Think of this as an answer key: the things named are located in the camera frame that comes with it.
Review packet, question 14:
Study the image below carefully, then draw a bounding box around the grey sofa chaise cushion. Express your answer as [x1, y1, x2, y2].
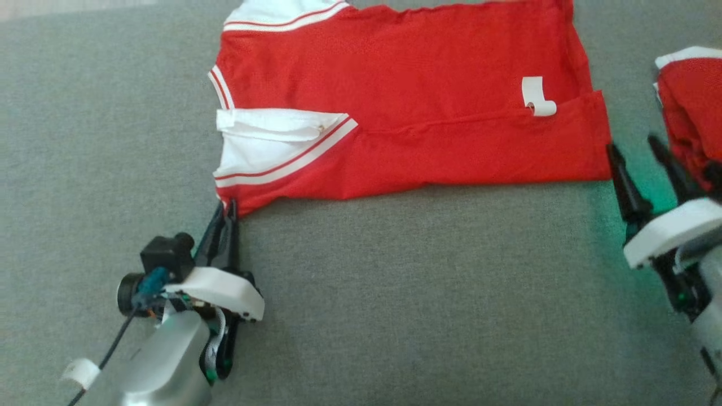
[0, 0, 722, 406]

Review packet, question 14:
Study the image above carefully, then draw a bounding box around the red white sports jersey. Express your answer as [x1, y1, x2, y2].
[208, 0, 614, 219]
[653, 46, 722, 192]

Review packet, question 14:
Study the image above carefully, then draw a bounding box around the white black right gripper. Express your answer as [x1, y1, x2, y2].
[606, 134, 722, 323]

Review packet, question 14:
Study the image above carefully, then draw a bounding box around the white cable label tape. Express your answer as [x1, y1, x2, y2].
[61, 358, 101, 391]

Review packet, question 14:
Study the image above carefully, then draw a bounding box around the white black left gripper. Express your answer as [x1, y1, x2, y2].
[164, 199, 266, 385]

